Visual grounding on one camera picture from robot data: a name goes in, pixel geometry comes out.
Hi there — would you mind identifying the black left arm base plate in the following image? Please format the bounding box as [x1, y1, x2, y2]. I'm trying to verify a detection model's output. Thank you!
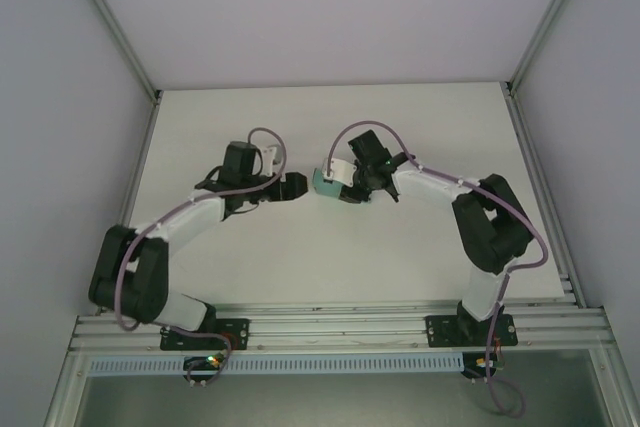
[159, 317, 251, 352]

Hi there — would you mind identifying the aluminium frame post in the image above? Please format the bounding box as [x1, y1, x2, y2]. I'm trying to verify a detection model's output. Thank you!
[504, 0, 600, 97]
[60, 0, 164, 104]

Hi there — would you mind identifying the light blue slotted cable duct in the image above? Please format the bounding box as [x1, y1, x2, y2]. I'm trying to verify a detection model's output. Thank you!
[88, 352, 464, 377]

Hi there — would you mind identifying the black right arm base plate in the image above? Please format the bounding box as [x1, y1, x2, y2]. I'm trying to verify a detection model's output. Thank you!
[424, 314, 519, 349]

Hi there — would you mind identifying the teal paper box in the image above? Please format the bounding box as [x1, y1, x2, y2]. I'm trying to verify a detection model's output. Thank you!
[311, 166, 354, 201]

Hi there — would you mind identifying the aluminium mounting rail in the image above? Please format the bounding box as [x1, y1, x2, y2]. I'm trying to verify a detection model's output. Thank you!
[69, 300, 617, 354]

